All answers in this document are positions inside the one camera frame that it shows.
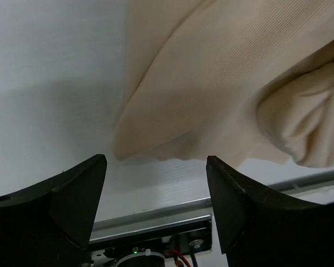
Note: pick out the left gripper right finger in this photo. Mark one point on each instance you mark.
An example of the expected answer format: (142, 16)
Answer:
(259, 226)

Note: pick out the beige trousers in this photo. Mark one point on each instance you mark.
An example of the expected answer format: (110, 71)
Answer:
(233, 79)

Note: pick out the front aluminium rail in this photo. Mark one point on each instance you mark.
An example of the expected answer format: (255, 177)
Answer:
(189, 212)

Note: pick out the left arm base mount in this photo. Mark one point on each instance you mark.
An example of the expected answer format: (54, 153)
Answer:
(179, 242)

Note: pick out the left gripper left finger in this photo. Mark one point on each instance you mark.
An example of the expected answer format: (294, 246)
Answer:
(50, 223)

